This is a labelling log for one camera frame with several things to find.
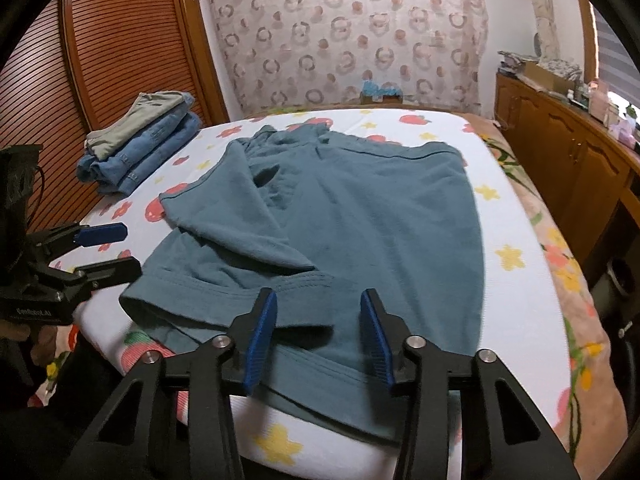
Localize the upper folded blue jeans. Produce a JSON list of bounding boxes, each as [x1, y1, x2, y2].
[[76, 104, 193, 183]]

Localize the clutter on cabinet top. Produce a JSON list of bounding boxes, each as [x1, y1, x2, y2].
[[498, 50, 639, 153]]

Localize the teal green pants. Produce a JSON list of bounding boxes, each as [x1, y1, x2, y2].
[[119, 124, 485, 441]]

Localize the lower folded blue jeans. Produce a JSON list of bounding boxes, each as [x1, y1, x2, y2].
[[98, 112, 201, 196]]

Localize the circle patterned sheer curtain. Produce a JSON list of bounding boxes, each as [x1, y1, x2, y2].
[[208, 0, 488, 115]]

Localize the peach floral bed quilt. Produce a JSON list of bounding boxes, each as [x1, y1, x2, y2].
[[32, 114, 627, 479]]

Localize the olive folded pants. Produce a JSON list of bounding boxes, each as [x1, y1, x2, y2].
[[85, 90, 194, 160]]

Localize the folded blue jeans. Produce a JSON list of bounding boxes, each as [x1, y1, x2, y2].
[[98, 112, 201, 196], [76, 104, 193, 183]]

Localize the wooden sideboard cabinet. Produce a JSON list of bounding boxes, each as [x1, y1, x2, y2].
[[495, 74, 639, 283]]

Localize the cardboard box with blue item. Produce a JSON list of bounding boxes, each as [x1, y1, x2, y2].
[[360, 79, 404, 104]]

